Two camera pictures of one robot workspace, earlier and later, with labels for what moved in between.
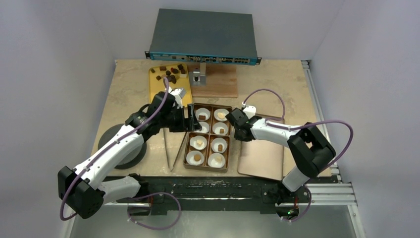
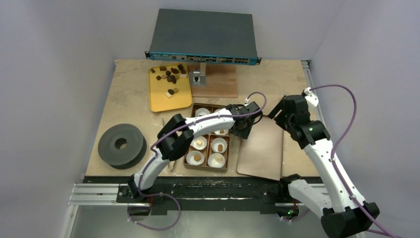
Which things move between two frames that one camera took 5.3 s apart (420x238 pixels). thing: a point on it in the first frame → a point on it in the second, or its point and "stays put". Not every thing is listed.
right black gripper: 236,119 → 284,111
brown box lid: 261,158 stays put
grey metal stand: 198,77 stays put
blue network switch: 203,36 stays put
